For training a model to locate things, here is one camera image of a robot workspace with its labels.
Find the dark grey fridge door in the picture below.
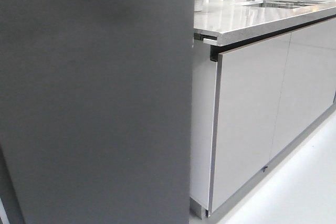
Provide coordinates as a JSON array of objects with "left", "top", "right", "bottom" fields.
[{"left": 1, "top": 0, "right": 194, "bottom": 223}]

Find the left grey fridge door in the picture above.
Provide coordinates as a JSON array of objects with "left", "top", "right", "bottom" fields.
[{"left": 1, "top": 150, "right": 25, "bottom": 223}]

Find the grey kitchen counter cabinet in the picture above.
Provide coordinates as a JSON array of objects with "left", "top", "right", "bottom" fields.
[{"left": 190, "top": 0, "right": 335, "bottom": 219}]

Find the stainless steel sink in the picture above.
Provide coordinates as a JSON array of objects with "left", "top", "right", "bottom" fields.
[{"left": 241, "top": 0, "right": 335, "bottom": 9}]

